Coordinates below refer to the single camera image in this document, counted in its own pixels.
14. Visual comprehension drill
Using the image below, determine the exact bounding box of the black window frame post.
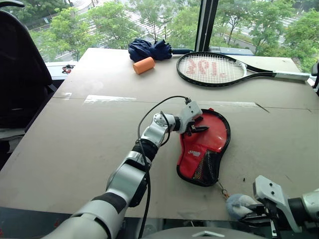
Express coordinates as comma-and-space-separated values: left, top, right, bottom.
194, 0, 220, 53

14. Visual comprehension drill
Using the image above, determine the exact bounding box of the grey rounded robot torso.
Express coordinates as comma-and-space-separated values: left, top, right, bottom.
141, 226, 265, 239

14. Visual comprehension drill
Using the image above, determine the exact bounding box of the black white tennis racket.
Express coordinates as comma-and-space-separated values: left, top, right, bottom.
176, 51, 310, 89

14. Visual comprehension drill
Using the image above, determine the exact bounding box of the grey plush keychain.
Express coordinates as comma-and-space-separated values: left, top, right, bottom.
216, 180, 258, 222

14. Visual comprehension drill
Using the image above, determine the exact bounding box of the black red paddle case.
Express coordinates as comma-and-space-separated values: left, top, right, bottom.
176, 108, 232, 188

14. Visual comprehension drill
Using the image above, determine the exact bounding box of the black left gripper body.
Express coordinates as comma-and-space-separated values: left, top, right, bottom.
182, 119, 198, 137

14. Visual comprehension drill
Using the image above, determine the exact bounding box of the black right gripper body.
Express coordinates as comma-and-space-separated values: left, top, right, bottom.
258, 202, 278, 225

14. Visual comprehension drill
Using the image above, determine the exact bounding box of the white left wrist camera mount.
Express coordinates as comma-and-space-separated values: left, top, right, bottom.
177, 101, 203, 133

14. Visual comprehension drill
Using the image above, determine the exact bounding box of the black office chair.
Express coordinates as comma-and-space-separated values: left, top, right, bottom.
0, 0, 57, 156

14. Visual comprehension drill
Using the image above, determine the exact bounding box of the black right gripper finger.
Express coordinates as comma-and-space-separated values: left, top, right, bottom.
245, 203, 265, 213
237, 213, 270, 227

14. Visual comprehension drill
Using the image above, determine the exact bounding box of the navy folded umbrella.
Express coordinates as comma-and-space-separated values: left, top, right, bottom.
127, 38, 195, 63

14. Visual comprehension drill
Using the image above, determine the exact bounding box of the orange foam cylinder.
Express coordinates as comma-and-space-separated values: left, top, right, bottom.
132, 56, 156, 75

